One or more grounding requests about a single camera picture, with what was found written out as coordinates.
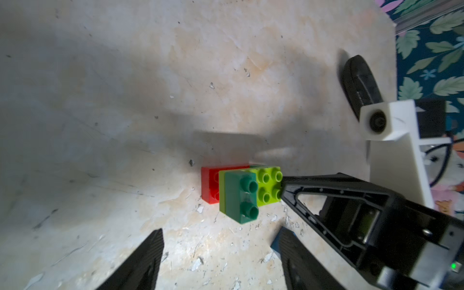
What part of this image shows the lime green lego brick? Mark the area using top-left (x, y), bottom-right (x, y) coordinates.
top-left (218, 164), bottom-right (283, 214)

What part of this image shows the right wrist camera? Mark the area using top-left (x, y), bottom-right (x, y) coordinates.
top-left (360, 100), bottom-right (451, 209)

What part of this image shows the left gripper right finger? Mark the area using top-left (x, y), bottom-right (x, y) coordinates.
top-left (277, 227), bottom-right (344, 290)

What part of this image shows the small dark green lego brick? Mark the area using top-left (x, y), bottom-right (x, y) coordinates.
top-left (224, 170), bottom-right (259, 224)

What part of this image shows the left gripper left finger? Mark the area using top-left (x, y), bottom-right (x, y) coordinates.
top-left (97, 228), bottom-right (164, 290)

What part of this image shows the black oval remote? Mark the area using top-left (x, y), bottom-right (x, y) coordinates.
top-left (341, 55), bottom-right (384, 120)

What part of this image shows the blue lego brick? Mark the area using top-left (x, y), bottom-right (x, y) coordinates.
top-left (271, 231), bottom-right (282, 257)

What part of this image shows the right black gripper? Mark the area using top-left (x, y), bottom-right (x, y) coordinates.
top-left (281, 173), bottom-right (464, 290)

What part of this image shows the red lego brick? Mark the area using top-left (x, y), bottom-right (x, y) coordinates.
top-left (201, 164), bottom-right (251, 204)

